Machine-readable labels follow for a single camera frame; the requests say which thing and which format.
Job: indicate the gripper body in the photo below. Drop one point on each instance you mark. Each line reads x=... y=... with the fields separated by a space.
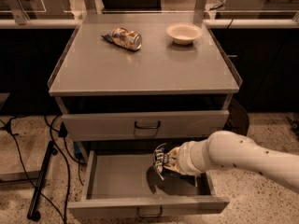
x=184 y=160

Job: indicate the blue chip bag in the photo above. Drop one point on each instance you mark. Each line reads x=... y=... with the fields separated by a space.
x=160 y=158

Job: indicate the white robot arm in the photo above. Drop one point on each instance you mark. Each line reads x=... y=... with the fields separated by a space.
x=225 y=149

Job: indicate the upper closed drawer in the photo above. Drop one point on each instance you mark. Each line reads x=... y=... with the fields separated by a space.
x=148 y=125

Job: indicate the open middle drawer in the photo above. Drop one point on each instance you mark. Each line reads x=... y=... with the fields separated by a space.
x=125 y=185

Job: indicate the grey metal drawer cabinet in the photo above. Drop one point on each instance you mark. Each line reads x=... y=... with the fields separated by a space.
x=95 y=76

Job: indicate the crushed shiny snack bag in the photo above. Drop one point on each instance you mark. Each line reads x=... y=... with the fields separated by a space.
x=124 y=38

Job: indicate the black backpack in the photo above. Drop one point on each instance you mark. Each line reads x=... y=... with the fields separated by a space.
x=238 y=120

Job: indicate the white bowl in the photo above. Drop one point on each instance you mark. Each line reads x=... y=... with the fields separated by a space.
x=183 y=33

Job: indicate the black stand leg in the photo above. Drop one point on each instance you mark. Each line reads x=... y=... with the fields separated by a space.
x=33 y=213

